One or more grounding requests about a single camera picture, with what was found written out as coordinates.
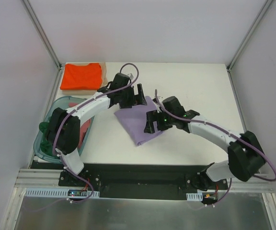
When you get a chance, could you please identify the lilac purple t shirt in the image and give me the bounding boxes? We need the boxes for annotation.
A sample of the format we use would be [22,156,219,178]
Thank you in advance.
[114,96,163,146]

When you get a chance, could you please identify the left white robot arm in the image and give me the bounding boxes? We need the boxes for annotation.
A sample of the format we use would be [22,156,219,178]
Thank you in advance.
[44,73,147,186]

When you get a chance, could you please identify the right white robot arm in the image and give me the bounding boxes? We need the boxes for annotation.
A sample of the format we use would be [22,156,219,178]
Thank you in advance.
[144,96,266,191]

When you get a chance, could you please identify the folded beige t shirt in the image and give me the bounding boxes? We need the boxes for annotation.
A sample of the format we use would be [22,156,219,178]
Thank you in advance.
[60,62,108,95]

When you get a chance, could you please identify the pink red t shirt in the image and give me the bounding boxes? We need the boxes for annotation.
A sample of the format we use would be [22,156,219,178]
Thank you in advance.
[68,102,92,149]

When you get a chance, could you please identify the folded orange t shirt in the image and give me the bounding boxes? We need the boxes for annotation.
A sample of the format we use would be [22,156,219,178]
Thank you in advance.
[60,63,103,91]

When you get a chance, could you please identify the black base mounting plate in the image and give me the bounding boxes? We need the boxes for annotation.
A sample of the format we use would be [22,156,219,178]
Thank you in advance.
[30,161,260,199]

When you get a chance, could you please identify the dark green t shirt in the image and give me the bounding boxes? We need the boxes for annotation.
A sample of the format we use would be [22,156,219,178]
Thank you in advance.
[39,122,57,158]

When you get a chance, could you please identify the right white cable duct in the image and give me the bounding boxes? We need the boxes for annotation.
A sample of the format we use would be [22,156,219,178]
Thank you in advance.
[186,193,203,202]

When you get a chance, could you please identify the white cable duct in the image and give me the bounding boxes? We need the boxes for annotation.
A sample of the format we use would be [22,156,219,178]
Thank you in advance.
[186,193,203,202]
[25,188,100,199]

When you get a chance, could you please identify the left white cable duct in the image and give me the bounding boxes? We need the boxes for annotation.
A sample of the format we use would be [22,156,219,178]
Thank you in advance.
[25,188,100,199]

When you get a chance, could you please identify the left aluminium corner post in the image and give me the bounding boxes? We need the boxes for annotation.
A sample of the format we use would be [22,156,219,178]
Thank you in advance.
[21,0,62,70]

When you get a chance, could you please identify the aluminium corner post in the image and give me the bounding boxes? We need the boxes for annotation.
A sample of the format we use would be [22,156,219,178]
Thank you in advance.
[21,0,62,70]
[227,0,275,72]

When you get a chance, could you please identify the right aluminium corner post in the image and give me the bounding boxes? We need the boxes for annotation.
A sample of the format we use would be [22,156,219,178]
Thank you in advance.
[227,0,275,72]

